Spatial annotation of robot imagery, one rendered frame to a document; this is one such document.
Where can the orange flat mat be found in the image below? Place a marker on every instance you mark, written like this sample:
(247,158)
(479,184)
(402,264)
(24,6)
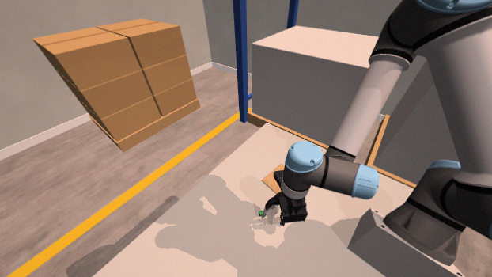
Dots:
(271,182)

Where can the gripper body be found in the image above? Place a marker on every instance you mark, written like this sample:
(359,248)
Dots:
(288,205)

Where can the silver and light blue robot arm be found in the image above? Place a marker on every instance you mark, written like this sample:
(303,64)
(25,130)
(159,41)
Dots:
(455,36)

